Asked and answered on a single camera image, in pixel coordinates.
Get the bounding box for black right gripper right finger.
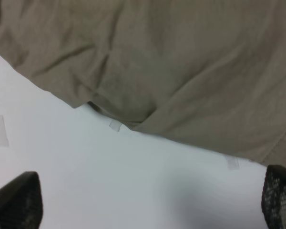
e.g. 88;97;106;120
261;165;286;229

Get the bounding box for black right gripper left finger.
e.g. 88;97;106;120
0;171;43;229

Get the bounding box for khaki shorts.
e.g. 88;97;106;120
0;0;286;167

